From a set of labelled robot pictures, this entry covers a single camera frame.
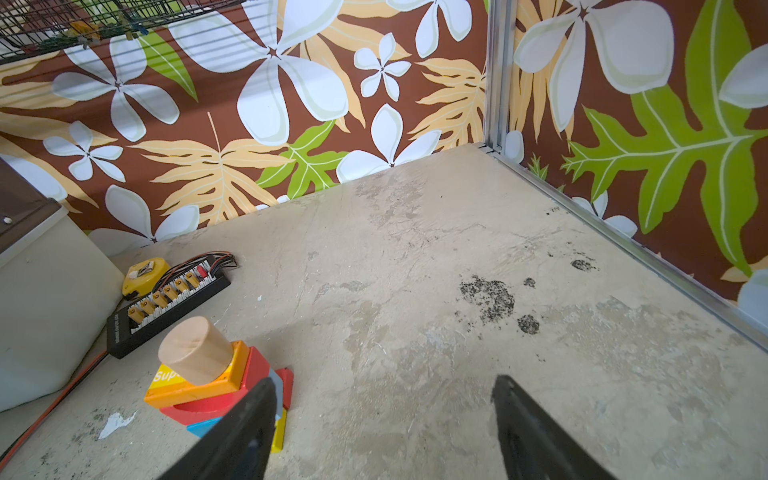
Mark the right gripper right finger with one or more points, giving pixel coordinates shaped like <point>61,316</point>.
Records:
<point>532,444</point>

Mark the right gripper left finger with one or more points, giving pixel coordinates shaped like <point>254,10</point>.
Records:
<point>239,445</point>

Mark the small teal cube block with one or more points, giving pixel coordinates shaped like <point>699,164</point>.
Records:
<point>202,428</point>

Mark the yellow striped block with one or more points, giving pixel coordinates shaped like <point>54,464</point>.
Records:
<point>279,433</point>

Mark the red arch block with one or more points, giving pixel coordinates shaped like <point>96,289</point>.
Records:
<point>198,411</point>

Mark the light blue cube block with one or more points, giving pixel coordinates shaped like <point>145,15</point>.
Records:
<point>279,390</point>

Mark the orange cylinder block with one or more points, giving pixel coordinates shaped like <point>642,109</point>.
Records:
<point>168,388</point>

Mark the natural wood cylinder block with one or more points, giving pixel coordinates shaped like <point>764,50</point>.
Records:
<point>196,350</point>

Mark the red rectangular block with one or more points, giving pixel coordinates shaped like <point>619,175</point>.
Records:
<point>287,377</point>

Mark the black charging board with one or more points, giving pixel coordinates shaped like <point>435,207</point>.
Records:
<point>176,293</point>

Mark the yellow tape measure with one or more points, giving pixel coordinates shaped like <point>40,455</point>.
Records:
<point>142,277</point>

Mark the brown lid white toolbox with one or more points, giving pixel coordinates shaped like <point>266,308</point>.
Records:
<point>57,290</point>

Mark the black wire wall basket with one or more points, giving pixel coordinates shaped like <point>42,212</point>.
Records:
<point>31,28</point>

